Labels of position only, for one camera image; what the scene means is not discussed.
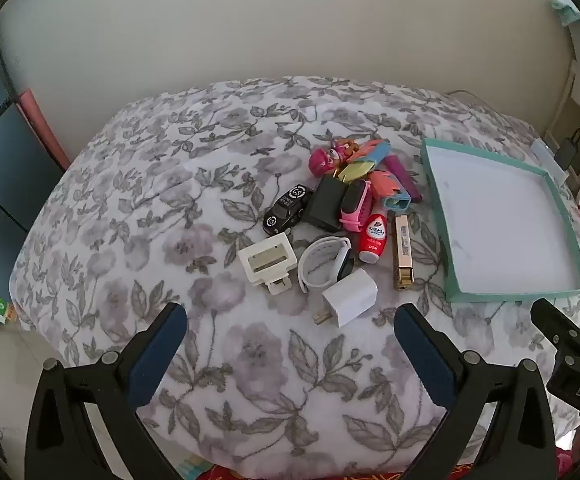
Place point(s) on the pink smartwatch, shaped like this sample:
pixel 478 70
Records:
pixel 353 201

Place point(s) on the floral grey white blanket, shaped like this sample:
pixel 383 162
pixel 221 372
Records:
pixel 170 210

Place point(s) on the teal cloth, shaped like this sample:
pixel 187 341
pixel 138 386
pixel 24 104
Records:
pixel 567 12

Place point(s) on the pink board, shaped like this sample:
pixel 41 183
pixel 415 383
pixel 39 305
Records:
pixel 45 130

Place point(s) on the black toy car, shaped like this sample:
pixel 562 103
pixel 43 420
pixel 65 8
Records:
pixel 287 207

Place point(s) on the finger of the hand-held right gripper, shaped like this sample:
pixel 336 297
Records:
pixel 554 322

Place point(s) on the white folding plug adapter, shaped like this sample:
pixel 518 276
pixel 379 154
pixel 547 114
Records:
pixel 244 260

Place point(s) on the black power adapter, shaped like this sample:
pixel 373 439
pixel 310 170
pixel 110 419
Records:
pixel 566 155

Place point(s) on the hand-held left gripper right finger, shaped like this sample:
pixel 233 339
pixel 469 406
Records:
pixel 422 355

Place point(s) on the white charger plug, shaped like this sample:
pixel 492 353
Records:
pixel 349 297

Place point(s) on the white stick device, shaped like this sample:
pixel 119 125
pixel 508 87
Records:
pixel 547 157

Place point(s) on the pink dog figurine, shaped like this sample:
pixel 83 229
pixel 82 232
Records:
pixel 320 162

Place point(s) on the black charger plug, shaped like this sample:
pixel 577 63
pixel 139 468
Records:
pixel 326 202

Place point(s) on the slim coral blue fidget toy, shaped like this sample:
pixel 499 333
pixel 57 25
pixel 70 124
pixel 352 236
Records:
pixel 372 152

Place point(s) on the wide coral blue fidget toy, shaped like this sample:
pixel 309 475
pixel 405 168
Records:
pixel 387 190

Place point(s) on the yellow green fidget toy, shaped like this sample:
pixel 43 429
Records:
pixel 357 171

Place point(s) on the teal cardboard box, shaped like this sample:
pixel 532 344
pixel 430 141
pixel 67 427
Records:
pixel 494 220

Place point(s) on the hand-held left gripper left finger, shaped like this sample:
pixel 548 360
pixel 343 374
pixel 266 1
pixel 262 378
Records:
pixel 157 355

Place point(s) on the white smartwatch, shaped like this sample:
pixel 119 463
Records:
pixel 342 267

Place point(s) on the purple fidget toy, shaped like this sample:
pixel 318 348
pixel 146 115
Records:
pixel 402 180

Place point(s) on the gold lighter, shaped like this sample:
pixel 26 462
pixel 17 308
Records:
pixel 402 250

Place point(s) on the red white small bottle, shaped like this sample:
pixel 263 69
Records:
pixel 372 237

